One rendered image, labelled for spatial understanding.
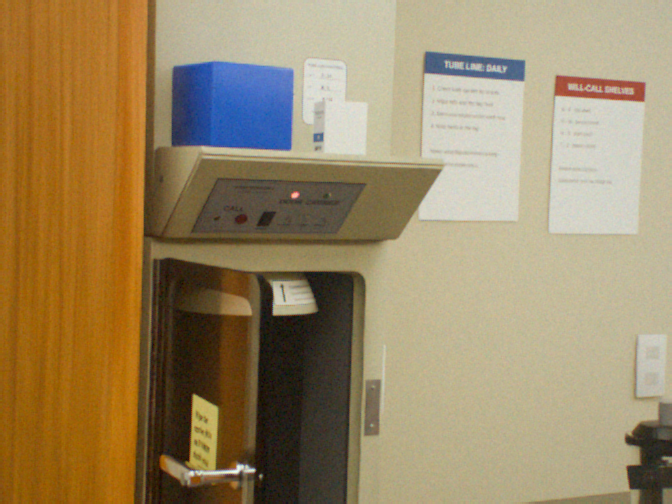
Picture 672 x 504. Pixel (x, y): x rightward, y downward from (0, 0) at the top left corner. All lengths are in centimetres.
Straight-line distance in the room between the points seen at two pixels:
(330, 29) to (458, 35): 68
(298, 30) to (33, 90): 32
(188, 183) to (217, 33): 20
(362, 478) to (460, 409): 65
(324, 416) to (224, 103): 49
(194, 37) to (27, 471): 54
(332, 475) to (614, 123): 102
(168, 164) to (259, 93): 13
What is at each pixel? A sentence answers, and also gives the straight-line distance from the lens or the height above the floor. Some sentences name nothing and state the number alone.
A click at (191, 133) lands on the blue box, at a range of 148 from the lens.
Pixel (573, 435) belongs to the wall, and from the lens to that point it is 251.
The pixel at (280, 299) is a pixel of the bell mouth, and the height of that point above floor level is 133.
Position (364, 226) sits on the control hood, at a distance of 162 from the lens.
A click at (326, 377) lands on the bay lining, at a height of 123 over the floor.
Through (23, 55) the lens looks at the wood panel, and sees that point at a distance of 168.
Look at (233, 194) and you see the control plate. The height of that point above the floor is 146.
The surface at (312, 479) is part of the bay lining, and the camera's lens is 179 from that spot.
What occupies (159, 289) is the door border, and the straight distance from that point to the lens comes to 152.
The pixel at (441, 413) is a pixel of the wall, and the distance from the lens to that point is 231.
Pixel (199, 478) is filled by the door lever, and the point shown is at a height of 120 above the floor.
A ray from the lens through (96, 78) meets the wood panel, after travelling 147.
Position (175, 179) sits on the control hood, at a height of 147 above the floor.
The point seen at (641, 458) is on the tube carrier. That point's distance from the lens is 178.
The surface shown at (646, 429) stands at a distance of 178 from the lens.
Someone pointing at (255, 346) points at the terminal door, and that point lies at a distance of 124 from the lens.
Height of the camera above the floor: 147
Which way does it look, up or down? 3 degrees down
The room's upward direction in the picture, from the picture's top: 2 degrees clockwise
